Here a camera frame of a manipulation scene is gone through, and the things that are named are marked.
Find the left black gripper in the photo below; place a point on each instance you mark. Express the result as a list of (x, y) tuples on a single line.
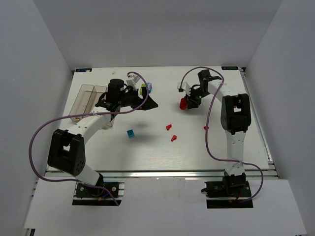
[(137, 101)]

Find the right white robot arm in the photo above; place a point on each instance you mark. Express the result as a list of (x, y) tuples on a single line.
[(235, 116)]

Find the long green lego brick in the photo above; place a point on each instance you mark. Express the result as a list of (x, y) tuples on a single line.
[(140, 90)]

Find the blue frog lego piece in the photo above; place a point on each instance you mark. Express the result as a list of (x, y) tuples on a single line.
[(149, 85)]

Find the right blue label sticker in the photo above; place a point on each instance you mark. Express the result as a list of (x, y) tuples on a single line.
[(229, 68)]

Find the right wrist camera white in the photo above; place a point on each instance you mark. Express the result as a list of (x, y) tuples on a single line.
[(184, 87)]

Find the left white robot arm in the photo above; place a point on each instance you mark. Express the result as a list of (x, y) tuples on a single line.
[(67, 149)]

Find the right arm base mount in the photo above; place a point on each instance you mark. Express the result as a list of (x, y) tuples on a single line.
[(231, 192)]

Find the left blue label sticker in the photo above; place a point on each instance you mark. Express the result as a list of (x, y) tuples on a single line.
[(83, 70)]

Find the small blue lego brick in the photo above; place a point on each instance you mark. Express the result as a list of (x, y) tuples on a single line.
[(130, 133)]

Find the blue label sticker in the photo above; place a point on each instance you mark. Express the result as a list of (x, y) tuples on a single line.
[(83, 70), (229, 68)]

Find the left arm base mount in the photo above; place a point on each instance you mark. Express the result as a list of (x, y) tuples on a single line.
[(86, 196)]

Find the large red lego brick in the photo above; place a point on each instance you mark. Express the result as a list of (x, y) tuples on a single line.
[(183, 104)]

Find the clear three-compartment container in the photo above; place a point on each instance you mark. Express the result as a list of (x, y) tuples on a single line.
[(87, 97)]

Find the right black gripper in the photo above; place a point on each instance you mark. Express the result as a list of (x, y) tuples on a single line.
[(191, 101)]

